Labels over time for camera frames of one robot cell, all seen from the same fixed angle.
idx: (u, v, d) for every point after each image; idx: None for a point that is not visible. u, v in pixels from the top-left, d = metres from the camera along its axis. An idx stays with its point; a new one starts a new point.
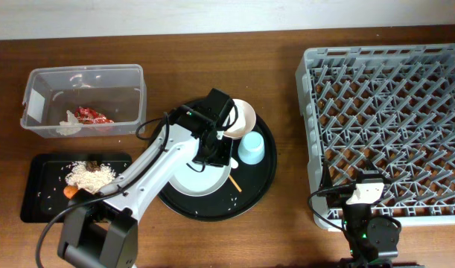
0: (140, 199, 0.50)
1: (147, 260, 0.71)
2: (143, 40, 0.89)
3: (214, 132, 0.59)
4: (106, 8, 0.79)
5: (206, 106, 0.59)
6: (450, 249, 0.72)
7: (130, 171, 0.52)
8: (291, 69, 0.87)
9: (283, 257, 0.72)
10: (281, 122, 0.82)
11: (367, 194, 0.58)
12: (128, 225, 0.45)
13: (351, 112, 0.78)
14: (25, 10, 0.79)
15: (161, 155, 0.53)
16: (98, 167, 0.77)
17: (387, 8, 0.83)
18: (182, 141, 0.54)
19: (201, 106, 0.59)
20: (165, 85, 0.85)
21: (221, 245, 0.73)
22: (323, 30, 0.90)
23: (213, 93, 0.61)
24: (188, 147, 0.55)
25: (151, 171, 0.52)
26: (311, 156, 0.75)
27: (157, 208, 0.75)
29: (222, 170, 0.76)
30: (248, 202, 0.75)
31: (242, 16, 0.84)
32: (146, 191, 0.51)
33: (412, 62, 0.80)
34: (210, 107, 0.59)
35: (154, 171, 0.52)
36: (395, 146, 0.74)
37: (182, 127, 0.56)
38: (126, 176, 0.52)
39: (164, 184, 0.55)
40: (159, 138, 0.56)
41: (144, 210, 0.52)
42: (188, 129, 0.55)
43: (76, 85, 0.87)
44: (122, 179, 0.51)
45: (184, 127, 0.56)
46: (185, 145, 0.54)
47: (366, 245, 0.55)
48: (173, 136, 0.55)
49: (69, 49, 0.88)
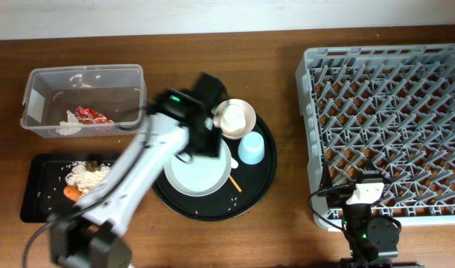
0: (122, 203, 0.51)
1: (147, 260, 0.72)
2: (144, 40, 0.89)
3: (204, 120, 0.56)
4: (106, 8, 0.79)
5: (195, 91, 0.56)
6: (450, 249, 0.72)
7: (112, 176, 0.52)
8: (291, 69, 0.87)
9: (283, 257, 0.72)
10: (281, 121, 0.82)
11: (367, 194, 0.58)
12: (109, 238, 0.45)
13: (351, 112, 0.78)
14: (24, 10, 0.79)
15: (143, 155, 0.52)
16: (98, 167, 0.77)
17: (387, 9, 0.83)
18: (167, 132, 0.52)
19: (191, 91, 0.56)
20: (165, 85, 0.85)
21: (221, 245, 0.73)
22: (323, 31, 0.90)
23: (204, 78, 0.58)
24: (176, 140, 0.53)
25: (132, 175, 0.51)
26: (311, 156, 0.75)
27: (157, 208, 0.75)
29: (223, 170, 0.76)
30: (247, 202, 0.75)
31: (243, 16, 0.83)
32: (126, 194, 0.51)
33: (412, 62, 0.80)
34: (200, 94, 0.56)
35: (135, 173, 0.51)
36: (395, 146, 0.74)
37: (169, 114, 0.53)
38: (109, 182, 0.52)
39: (151, 175, 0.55)
40: (141, 135, 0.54)
41: (129, 208, 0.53)
42: (174, 115, 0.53)
43: (76, 85, 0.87)
44: (103, 185, 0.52)
45: (170, 113, 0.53)
46: (168, 139, 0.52)
47: (366, 245, 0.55)
48: (156, 129, 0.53)
49: (69, 49, 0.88)
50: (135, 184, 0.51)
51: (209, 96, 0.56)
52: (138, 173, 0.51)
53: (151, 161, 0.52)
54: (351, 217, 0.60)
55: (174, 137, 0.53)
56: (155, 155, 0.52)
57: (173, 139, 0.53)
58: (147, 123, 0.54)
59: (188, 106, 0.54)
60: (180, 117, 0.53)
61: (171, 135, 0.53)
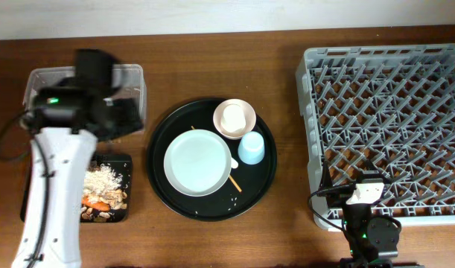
0: (58, 247, 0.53)
1: (147, 260, 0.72)
2: (144, 40, 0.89)
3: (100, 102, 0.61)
4: (106, 8, 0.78)
5: (81, 78, 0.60)
6: (450, 249, 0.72)
7: (33, 226, 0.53)
8: (291, 69, 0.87)
9: (283, 256, 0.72)
10: (281, 121, 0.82)
11: (368, 194, 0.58)
12: None
13: (351, 112, 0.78)
14: (24, 11, 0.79)
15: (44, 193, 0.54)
16: (98, 167, 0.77)
17: (387, 9, 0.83)
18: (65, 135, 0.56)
19: (74, 83, 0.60)
20: (165, 85, 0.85)
21: (221, 245, 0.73)
22: (323, 31, 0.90)
23: (82, 62, 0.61)
24: (86, 149, 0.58)
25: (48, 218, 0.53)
26: (311, 156, 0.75)
27: (157, 208, 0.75)
29: (223, 170, 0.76)
30: (247, 202, 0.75)
31: (243, 16, 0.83)
32: (59, 239, 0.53)
33: (412, 62, 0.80)
34: (87, 80, 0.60)
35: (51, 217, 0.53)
36: (395, 146, 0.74)
37: (58, 112, 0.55)
38: (32, 234, 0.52)
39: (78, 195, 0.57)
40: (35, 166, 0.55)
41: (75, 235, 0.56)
42: (62, 112, 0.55)
43: None
44: (30, 240, 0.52)
45: (59, 110, 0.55)
46: (61, 152, 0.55)
47: (367, 244, 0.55)
48: (50, 150, 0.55)
49: (69, 49, 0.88)
50: (53, 224, 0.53)
51: (96, 69, 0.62)
52: (54, 206, 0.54)
53: (53, 195, 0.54)
54: (351, 217, 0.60)
55: (66, 149, 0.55)
56: (56, 184, 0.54)
57: (86, 144, 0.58)
58: (36, 150, 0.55)
59: (71, 95, 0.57)
60: (71, 112, 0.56)
61: (77, 150, 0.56)
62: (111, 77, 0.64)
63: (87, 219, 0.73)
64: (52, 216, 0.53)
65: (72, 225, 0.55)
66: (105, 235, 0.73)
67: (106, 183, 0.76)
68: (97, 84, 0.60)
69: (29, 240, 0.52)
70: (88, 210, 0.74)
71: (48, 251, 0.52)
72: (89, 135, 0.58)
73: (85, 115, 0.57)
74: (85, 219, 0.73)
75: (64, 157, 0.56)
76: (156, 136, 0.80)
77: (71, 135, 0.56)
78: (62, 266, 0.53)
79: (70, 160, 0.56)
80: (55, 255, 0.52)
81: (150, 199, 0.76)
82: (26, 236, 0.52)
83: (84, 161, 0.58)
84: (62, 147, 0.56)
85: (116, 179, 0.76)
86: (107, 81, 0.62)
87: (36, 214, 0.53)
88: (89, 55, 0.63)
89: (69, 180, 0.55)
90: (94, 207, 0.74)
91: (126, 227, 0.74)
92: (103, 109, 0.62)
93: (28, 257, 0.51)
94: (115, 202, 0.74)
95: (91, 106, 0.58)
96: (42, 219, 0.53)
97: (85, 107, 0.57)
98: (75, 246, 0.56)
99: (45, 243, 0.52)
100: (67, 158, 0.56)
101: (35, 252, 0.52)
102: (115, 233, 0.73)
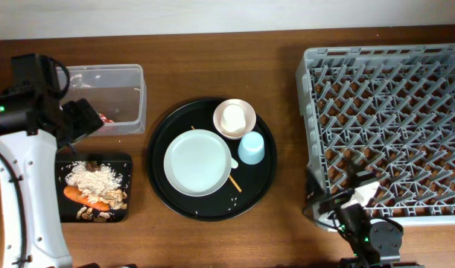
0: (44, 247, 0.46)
1: (147, 260, 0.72)
2: (144, 40, 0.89)
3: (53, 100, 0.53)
4: (106, 8, 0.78)
5: (21, 80, 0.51)
6: (450, 249, 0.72)
7: (11, 231, 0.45)
8: (291, 69, 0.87)
9: (283, 256, 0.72)
10: (281, 121, 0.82)
11: (369, 192, 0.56)
12: None
13: (351, 112, 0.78)
14: (25, 11, 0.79)
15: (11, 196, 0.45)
16: (98, 167, 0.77)
17: (387, 8, 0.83)
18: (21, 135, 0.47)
19: (16, 86, 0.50)
20: (165, 85, 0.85)
21: (221, 245, 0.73)
22: (323, 31, 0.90)
23: (17, 62, 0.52)
24: (48, 150, 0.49)
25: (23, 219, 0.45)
26: (311, 155, 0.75)
27: (157, 208, 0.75)
29: (223, 170, 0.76)
30: (247, 202, 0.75)
31: (243, 16, 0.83)
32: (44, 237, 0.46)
33: (412, 62, 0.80)
34: (27, 79, 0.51)
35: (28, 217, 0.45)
36: (395, 145, 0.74)
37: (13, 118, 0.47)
38: (11, 240, 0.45)
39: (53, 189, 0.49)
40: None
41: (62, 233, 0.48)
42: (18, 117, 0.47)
43: (76, 85, 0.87)
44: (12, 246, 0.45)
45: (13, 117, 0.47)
46: (24, 152, 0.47)
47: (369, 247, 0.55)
48: (13, 155, 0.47)
49: (69, 49, 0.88)
50: (33, 224, 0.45)
51: (36, 68, 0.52)
52: (30, 206, 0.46)
53: (25, 196, 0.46)
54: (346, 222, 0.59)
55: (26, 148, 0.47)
56: (27, 186, 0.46)
57: (48, 144, 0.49)
58: None
59: (18, 97, 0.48)
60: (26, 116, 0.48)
61: (40, 150, 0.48)
62: (52, 77, 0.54)
63: (87, 219, 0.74)
64: (31, 217, 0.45)
65: (55, 222, 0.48)
66: (104, 234, 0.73)
67: (106, 183, 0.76)
68: (39, 84, 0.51)
69: (13, 246, 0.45)
70: (88, 210, 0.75)
71: (36, 252, 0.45)
72: (48, 136, 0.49)
73: (37, 115, 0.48)
74: (85, 219, 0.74)
75: (29, 158, 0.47)
76: (156, 136, 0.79)
77: (30, 136, 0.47)
78: (53, 263, 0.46)
79: (35, 161, 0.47)
80: (45, 255, 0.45)
81: (150, 199, 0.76)
82: (9, 242, 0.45)
83: (51, 158, 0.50)
84: (24, 150, 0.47)
85: (116, 179, 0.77)
86: (50, 82, 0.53)
87: (13, 219, 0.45)
88: (21, 59, 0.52)
89: (39, 179, 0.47)
90: (94, 207, 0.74)
91: (126, 227, 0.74)
92: (56, 111, 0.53)
93: (15, 261, 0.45)
94: (114, 202, 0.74)
95: (42, 107, 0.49)
96: (21, 222, 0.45)
97: (34, 108, 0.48)
98: (62, 243, 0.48)
99: (31, 245, 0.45)
100: (32, 158, 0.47)
101: (21, 256, 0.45)
102: (115, 233, 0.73)
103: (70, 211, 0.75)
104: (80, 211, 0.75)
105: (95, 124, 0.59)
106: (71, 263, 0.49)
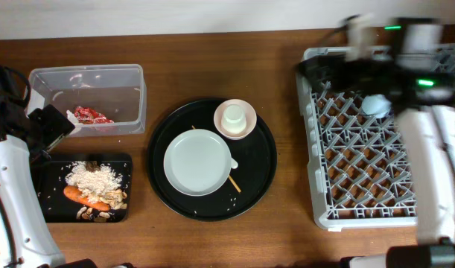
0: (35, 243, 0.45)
1: (147, 260, 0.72)
2: (143, 40, 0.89)
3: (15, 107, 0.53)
4: (106, 8, 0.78)
5: None
6: None
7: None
8: (291, 69, 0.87)
9: (283, 257, 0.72)
10: (281, 122, 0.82)
11: None
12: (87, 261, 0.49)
13: (351, 112, 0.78)
14: (25, 10, 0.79)
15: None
16: (98, 167, 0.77)
17: (388, 8, 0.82)
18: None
19: None
20: (165, 85, 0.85)
21: (221, 244, 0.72)
22: (323, 31, 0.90)
23: None
24: (21, 155, 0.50)
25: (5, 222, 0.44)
26: (311, 156, 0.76)
27: (157, 208, 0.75)
29: (223, 170, 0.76)
30: (247, 202, 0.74)
31: (243, 16, 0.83)
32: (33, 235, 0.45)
33: None
34: None
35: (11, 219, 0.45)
36: (395, 146, 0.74)
37: None
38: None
39: (33, 190, 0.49)
40: None
41: (46, 229, 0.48)
42: None
43: (76, 85, 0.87)
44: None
45: None
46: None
47: (406, 50, 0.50)
48: None
49: (69, 50, 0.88)
50: (17, 225, 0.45)
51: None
52: (12, 210, 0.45)
53: (5, 202, 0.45)
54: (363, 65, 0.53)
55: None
56: (7, 192, 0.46)
57: (20, 150, 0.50)
58: None
59: None
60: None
61: (13, 155, 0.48)
62: (10, 85, 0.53)
63: (87, 219, 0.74)
64: (14, 219, 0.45)
65: (39, 220, 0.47)
66: (104, 234, 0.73)
67: (106, 183, 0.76)
68: None
69: (1, 252, 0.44)
70: (88, 210, 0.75)
71: (27, 253, 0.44)
72: (18, 142, 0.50)
73: (4, 122, 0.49)
74: (85, 219, 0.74)
75: (2, 164, 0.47)
76: (156, 136, 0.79)
77: None
78: (45, 259, 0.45)
79: (10, 166, 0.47)
80: (36, 254, 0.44)
81: (150, 199, 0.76)
82: None
83: (25, 165, 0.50)
84: None
85: (116, 179, 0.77)
86: (8, 90, 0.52)
87: None
88: None
89: (18, 184, 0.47)
90: (94, 207, 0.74)
91: (126, 228, 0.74)
92: (23, 117, 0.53)
93: (6, 265, 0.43)
94: (114, 202, 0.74)
95: (6, 114, 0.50)
96: (5, 224, 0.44)
97: None
98: (51, 241, 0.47)
99: (21, 246, 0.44)
100: (6, 164, 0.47)
101: (12, 259, 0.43)
102: (115, 233, 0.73)
103: (70, 211, 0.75)
104: (80, 211, 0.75)
105: (67, 126, 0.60)
106: (62, 259, 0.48)
